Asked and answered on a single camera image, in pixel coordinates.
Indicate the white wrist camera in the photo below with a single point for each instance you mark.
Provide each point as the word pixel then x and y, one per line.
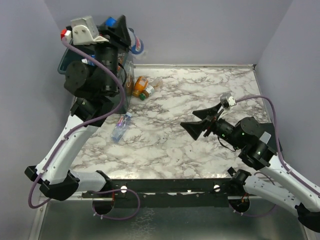
pixel 79 34
pixel 227 101

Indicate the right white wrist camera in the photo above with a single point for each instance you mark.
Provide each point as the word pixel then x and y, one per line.
pixel 227 101

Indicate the clear bottle behind tea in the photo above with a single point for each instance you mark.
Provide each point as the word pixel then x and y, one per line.
pixel 157 83

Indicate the Pepsi bottle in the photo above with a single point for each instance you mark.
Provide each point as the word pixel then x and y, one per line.
pixel 137 46

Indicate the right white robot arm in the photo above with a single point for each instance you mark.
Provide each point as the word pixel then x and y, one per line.
pixel 297 194

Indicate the blue label water bottle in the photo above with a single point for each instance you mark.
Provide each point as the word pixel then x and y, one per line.
pixel 88 62

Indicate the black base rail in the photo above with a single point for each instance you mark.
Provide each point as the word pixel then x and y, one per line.
pixel 169 193

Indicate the green cap tea bottle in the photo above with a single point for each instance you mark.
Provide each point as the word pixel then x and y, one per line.
pixel 147 92

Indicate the orange juice bottle left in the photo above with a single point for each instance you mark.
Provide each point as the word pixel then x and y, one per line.
pixel 140 86

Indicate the grey rectangular box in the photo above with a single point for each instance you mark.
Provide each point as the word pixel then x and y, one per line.
pixel 265 137

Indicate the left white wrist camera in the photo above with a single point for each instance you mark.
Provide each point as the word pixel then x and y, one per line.
pixel 79 34

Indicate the purple label water bottle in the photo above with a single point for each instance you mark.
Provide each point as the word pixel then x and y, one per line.
pixel 121 127

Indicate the dark green plastic bin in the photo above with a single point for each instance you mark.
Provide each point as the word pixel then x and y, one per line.
pixel 127 82

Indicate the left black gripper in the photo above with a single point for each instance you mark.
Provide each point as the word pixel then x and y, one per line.
pixel 121 33

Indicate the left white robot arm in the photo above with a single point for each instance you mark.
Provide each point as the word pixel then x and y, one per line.
pixel 53 175

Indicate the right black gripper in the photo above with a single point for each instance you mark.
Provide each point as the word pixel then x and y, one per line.
pixel 195 128

